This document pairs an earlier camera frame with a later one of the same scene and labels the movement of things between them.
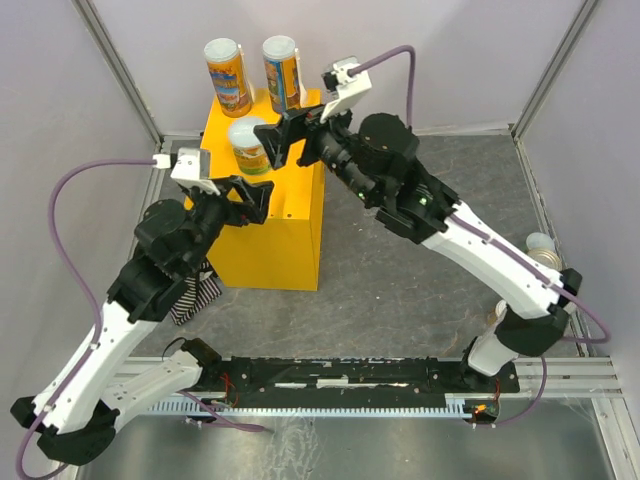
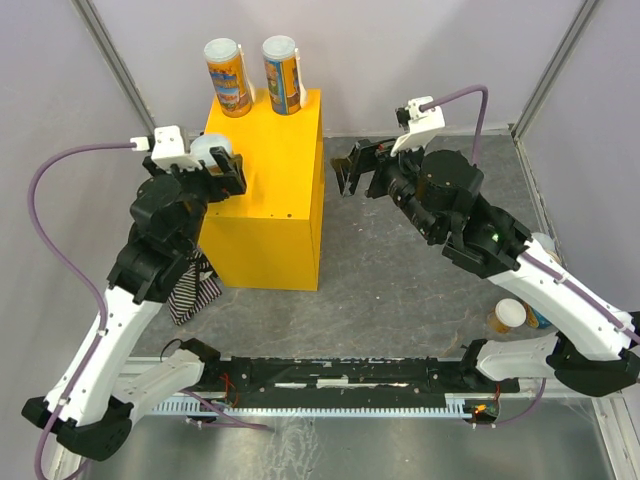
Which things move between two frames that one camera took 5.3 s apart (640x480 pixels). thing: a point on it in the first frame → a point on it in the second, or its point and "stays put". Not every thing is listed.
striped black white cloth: (197, 293) stays put
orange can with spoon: (231, 76) stays put
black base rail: (476, 382) stays put
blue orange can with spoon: (284, 75) stays put
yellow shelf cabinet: (285, 248) stays put
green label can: (248, 152) → (201, 145)
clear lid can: (540, 244) stays put
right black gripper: (293, 126) → (364, 157)
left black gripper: (255, 195) → (234, 178)
